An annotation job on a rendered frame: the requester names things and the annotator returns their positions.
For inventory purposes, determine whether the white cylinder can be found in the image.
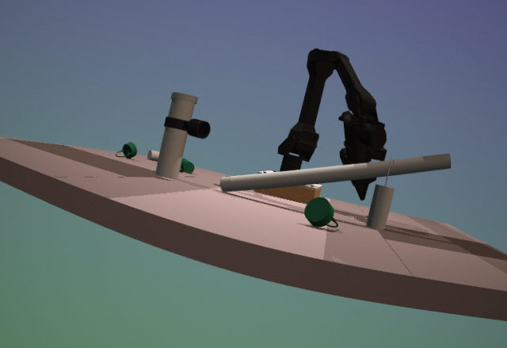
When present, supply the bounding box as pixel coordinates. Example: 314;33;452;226
147;150;160;161

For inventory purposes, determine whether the black band with end cup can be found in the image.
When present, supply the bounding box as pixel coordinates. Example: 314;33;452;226
164;117;211;139

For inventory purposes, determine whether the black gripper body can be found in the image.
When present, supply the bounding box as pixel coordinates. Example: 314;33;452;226
339;141;376;185

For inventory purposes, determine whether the green cylinder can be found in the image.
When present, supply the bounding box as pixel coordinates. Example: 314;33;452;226
180;159;194;174

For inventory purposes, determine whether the dark green mug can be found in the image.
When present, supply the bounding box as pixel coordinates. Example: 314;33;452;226
304;197;338;228
116;142;137;159

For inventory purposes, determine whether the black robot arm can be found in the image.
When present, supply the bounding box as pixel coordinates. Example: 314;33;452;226
278;48;387;172

